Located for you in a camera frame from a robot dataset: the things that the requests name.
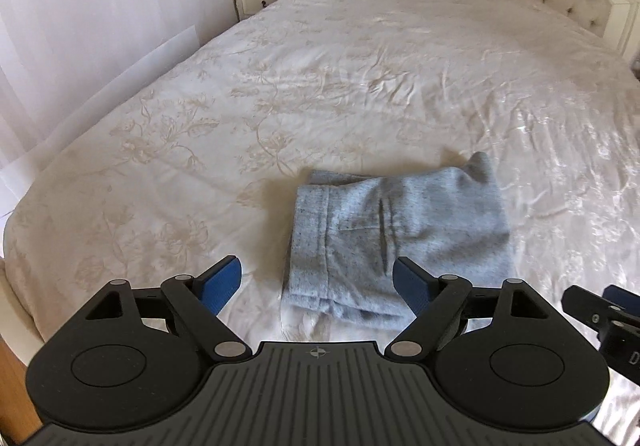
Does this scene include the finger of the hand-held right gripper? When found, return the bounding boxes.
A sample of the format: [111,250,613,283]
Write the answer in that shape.
[602,285,640,312]
[561,285,619,334]

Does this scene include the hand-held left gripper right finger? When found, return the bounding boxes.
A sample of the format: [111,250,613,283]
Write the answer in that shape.
[384,255,557,364]

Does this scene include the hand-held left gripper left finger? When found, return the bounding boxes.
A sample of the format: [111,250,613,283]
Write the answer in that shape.
[79,255,253,364]

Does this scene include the grey speckled pants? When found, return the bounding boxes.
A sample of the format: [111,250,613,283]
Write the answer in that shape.
[281,151,513,331]

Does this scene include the bed with cream floral bedspread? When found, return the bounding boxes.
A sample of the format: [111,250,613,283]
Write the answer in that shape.
[0,0,640,442]

